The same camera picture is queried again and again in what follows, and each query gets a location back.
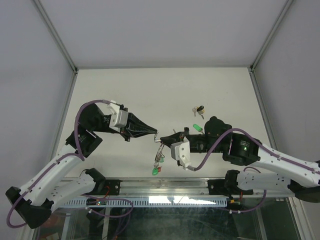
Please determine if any silver keyring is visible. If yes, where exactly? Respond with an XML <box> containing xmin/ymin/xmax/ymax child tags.
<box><xmin>153</xmin><ymin>133</ymin><xmax>165</xmax><ymax>168</ymax></box>

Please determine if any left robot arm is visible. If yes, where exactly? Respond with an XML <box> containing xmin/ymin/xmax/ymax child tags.
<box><xmin>5</xmin><ymin>99</ymin><xmax>158</xmax><ymax>229</ymax></box>

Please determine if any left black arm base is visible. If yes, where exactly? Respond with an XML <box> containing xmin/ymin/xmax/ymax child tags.
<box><xmin>85</xmin><ymin>178</ymin><xmax>122</xmax><ymax>196</ymax></box>

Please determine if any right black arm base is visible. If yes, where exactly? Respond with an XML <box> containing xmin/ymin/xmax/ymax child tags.
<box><xmin>207</xmin><ymin>179</ymin><xmax>254</xmax><ymax>197</ymax></box>

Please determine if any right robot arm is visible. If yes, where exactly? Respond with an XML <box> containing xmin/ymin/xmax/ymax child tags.
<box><xmin>160</xmin><ymin>116</ymin><xmax>320</xmax><ymax>203</ymax></box>

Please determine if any yellow black tag key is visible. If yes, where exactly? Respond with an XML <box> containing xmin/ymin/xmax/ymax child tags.
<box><xmin>192</xmin><ymin>105</ymin><xmax>205</xmax><ymax>120</ymax></box>

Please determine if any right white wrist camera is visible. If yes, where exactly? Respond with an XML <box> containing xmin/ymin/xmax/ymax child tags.
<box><xmin>170</xmin><ymin>137</ymin><xmax>191</xmax><ymax>170</ymax></box>

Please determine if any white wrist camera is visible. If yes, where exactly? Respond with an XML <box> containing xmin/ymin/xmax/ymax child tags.
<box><xmin>170</xmin><ymin>137</ymin><xmax>191</xmax><ymax>170</ymax></box>
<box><xmin>107</xmin><ymin>100</ymin><xmax>129</xmax><ymax>133</ymax></box>

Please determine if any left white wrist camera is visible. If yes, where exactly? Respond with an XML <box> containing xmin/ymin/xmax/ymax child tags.
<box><xmin>107</xmin><ymin>100</ymin><xmax>129</xmax><ymax>133</ymax></box>

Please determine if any aluminium mounting rail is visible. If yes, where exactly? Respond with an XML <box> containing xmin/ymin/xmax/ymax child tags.
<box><xmin>31</xmin><ymin>176</ymin><xmax>301</xmax><ymax>201</ymax></box>

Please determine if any grey slotted cable duct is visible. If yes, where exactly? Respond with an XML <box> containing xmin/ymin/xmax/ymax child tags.
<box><xmin>63</xmin><ymin>195</ymin><xmax>228</xmax><ymax>209</ymax></box>

